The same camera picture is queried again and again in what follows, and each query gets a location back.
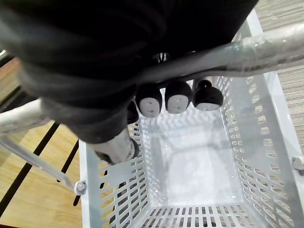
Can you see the right robot hand black cloth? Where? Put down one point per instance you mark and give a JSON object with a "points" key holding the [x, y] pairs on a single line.
{"points": [[78, 47]]}

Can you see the white perforated plastic basket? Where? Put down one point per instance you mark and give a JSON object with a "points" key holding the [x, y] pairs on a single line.
{"points": [[190, 166]]}

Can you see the wooden slatted display shelf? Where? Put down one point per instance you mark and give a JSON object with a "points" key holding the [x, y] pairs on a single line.
{"points": [[23, 190]]}

